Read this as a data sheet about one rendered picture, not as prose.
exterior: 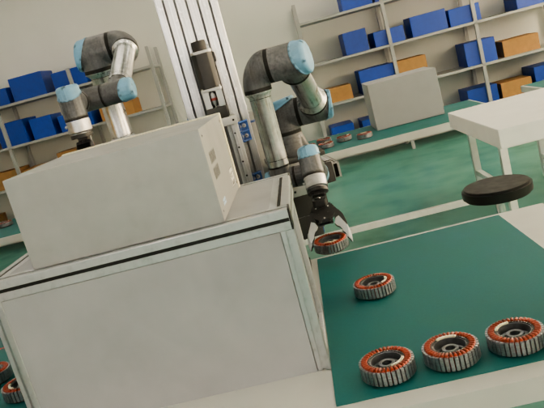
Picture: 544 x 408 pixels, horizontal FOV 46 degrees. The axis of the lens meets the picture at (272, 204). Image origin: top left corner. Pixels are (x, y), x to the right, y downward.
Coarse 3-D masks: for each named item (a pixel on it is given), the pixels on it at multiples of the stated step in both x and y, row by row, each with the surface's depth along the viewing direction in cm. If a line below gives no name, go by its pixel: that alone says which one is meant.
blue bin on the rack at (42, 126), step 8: (32, 120) 793; (40, 120) 793; (48, 120) 793; (56, 120) 809; (32, 128) 795; (40, 128) 795; (48, 128) 795; (56, 128) 802; (40, 136) 798; (48, 136) 798
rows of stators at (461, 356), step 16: (512, 320) 131; (528, 320) 129; (448, 336) 132; (464, 336) 130; (496, 336) 127; (512, 336) 127; (528, 336) 123; (368, 352) 134; (384, 352) 133; (400, 352) 131; (432, 352) 127; (448, 352) 126; (464, 352) 124; (480, 352) 127; (496, 352) 126; (512, 352) 124; (528, 352) 123; (368, 368) 127; (384, 368) 126; (400, 368) 125; (416, 368) 129; (432, 368) 127; (448, 368) 124; (464, 368) 124; (368, 384) 128; (384, 384) 125
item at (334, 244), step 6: (330, 234) 209; (336, 234) 207; (342, 234) 205; (318, 240) 206; (324, 240) 208; (330, 240) 206; (336, 240) 201; (342, 240) 201; (348, 240) 204; (318, 246) 202; (324, 246) 201; (330, 246) 200; (336, 246) 201; (342, 246) 201; (318, 252) 203; (324, 252) 201; (330, 252) 200; (336, 252) 200
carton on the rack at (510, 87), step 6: (510, 78) 801; (516, 78) 783; (522, 78) 768; (528, 78) 768; (498, 84) 781; (504, 84) 771; (510, 84) 770; (516, 84) 770; (522, 84) 770; (498, 90) 787; (504, 90) 772; (510, 90) 772; (516, 90) 771; (504, 96) 774
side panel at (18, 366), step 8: (0, 304) 139; (0, 312) 139; (0, 320) 141; (0, 328) 140; (8, 328) 140; (0, 336) 141; (8, 336) 141; (8, 344) 141; (16, 344) 141; (8, 352) 141; (16, 352) 141; (16, 360) 143; (16, 368) 142; (24, 368) 142; (16, 376) 143; (24, 376) 143; (24, 384) 144; (24, 392) 143; (32, 392) 143; (24, 400) 144; (32, 400) 144
